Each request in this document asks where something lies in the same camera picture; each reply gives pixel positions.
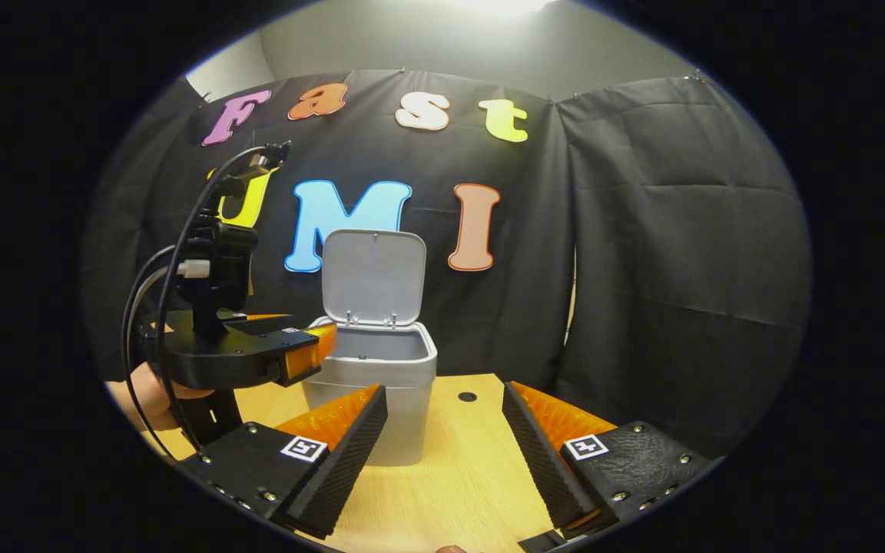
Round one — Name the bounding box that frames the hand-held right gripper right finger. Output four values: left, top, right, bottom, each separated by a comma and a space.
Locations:
502, 382, 720, 538

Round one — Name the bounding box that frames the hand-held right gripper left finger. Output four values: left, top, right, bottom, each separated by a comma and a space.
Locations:
180, 384, 389, 540

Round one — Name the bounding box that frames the light grey desktop garbage bin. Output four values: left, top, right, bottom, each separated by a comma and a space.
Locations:
302, 229, 439, 467

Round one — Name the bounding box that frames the wooden desktop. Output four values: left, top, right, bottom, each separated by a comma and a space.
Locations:
139, 373, 620, 553

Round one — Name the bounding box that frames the black backdrop cloth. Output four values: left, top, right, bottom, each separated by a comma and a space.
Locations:
81, 69, 812, 462

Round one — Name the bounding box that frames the large ceiling light panel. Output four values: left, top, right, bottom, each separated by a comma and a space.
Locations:
450, 0, 559, 18

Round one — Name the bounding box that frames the black cable with white plug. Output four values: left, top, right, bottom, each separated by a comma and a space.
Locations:
121, 246, 213, 462

